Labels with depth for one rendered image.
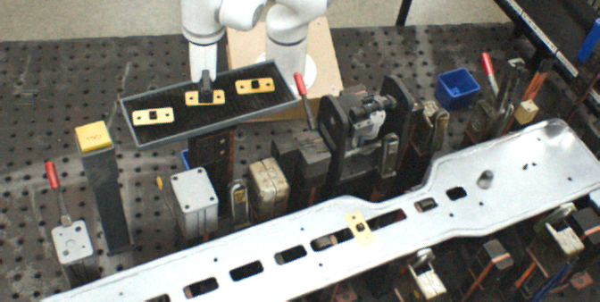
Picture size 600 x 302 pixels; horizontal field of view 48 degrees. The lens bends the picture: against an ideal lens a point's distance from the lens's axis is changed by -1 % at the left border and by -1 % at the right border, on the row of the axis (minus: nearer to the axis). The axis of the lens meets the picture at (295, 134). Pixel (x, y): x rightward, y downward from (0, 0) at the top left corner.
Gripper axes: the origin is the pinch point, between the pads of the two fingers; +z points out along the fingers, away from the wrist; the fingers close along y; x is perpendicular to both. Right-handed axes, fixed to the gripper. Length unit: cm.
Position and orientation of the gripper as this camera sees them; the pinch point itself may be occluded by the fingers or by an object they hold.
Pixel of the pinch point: (204, 83)
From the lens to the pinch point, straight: 146.5
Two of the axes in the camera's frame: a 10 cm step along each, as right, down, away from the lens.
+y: 1.5, 8.0, -5.9
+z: -1.0, 6.0, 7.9
